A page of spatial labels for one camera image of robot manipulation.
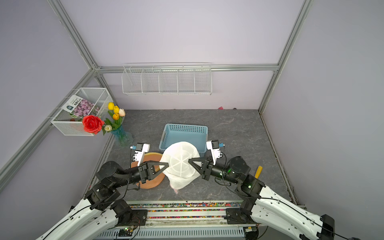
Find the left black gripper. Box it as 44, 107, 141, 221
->
113, 159, 169, 188

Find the orange mesh laundry bag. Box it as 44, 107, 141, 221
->
130, 151, 166, 190

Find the white mesh laundry bag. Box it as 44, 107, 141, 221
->
160, 142, 200, 194

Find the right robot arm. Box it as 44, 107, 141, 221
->
188, 156, 338, 240

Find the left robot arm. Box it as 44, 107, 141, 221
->
39, 161, 169, 240

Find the light blue plastic basket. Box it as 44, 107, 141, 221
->
159, 124, 208, 157

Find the tulip bouquet in vase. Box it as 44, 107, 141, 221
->
102, 102, 133, 147

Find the red artificial rose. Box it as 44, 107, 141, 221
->
82, 115, 105, 135

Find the purple flower packet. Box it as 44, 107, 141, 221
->
61, 95, 100, 119

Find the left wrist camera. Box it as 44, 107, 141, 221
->
130, 143, 150, 166

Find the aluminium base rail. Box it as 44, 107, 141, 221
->
94, 201, 270, 240

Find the long white wire shelf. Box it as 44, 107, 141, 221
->
122, 62, 213, 95

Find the white wire corner basket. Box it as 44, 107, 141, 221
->
51, 88, 113, 136

